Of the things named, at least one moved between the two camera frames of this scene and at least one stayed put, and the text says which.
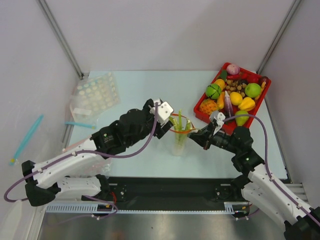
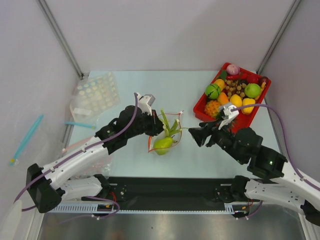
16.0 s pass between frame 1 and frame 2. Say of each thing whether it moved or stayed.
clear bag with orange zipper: moved
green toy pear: moved
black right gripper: stayed
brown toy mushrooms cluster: stayed
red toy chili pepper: stayed
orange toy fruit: stayed
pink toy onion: stayed
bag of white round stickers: stayed
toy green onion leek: moved
